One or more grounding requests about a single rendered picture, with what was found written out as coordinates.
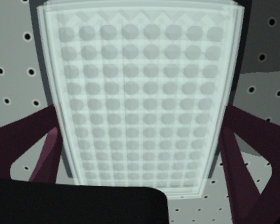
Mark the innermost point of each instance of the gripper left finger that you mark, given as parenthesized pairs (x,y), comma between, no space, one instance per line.
(19,136)

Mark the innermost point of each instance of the grey rectangular base plate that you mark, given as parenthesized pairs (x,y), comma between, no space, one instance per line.
(258,93)

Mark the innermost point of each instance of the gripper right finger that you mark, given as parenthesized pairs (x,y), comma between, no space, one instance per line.
(247,205)

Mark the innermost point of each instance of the clear plastic plate lid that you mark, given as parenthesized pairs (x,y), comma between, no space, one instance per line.
(140,88)

